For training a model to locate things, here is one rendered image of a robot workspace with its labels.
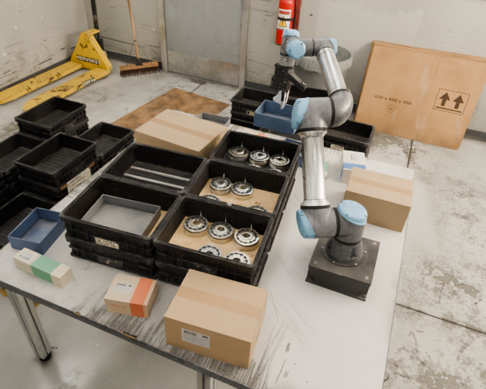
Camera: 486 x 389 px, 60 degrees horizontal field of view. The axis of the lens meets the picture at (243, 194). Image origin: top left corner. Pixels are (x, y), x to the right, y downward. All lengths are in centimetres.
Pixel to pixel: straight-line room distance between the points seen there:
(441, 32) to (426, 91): 52
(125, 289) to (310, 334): 70
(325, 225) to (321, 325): 37
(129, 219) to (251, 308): 68
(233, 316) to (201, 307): 11
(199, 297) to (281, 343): 34
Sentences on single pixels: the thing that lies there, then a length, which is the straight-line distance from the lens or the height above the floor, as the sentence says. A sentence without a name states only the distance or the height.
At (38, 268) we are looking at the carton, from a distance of 185.
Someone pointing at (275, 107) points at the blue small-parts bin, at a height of 111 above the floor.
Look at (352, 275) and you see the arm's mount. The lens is 173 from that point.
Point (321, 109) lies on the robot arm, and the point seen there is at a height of 134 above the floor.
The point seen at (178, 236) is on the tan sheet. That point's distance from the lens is 175.
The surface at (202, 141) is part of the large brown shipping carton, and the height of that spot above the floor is 90.
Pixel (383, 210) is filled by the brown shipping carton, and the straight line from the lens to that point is 208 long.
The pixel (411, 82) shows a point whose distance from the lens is 441.
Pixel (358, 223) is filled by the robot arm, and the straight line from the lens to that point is 164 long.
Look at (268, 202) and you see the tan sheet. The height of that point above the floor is 83.
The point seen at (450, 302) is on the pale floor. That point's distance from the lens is 295.
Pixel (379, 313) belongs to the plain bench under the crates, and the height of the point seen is 70.
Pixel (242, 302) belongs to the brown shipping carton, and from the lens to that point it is 149.
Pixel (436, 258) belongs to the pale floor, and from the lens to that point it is 319.
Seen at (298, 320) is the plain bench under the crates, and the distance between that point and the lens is 167.
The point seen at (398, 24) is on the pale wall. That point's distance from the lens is 446.
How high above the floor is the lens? 204
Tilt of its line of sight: 38 degrees down
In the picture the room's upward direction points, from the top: 4 degrees clockwise
